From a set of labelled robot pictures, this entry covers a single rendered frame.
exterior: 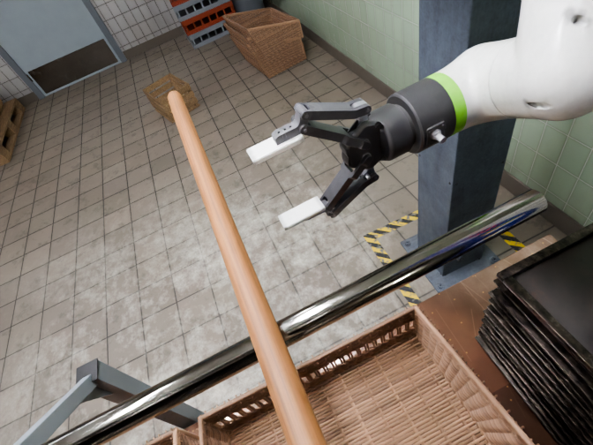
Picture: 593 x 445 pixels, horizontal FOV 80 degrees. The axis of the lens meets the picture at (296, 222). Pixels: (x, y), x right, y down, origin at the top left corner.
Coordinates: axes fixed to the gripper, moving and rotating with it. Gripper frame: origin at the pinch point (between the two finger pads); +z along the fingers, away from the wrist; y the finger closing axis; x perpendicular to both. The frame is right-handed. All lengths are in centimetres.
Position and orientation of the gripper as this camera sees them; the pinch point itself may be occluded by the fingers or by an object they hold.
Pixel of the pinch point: (274, 190)
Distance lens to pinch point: 50.2
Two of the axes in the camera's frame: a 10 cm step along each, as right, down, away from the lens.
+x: -3.9, -6.5, 6.6
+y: 2.5, 6.1, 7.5
